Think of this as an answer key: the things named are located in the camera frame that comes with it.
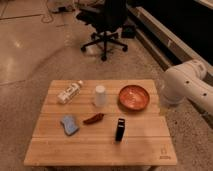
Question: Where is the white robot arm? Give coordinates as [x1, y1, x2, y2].
[161, 60, 213, 114]

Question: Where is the white ceramic cup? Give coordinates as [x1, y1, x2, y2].
[94, 85, 106, 107]

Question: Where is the black office chair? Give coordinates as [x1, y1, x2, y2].
[76, 0, 128, 61]

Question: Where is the orange ceramic bowl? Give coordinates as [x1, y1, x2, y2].
[118, 85, 150, 111]

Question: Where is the white plastic bottle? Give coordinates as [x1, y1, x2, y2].
[57, 80, 83, 104]

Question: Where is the wooden table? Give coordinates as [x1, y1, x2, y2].
[24, 79, 177, 166]

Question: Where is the blue sponge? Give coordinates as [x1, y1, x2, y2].
[61, 115, 79, 136]

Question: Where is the black box on floor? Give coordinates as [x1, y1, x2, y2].
[121, 25, 136, 38]

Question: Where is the black eraser block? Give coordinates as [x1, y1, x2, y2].
[115, 118, 125, 141]

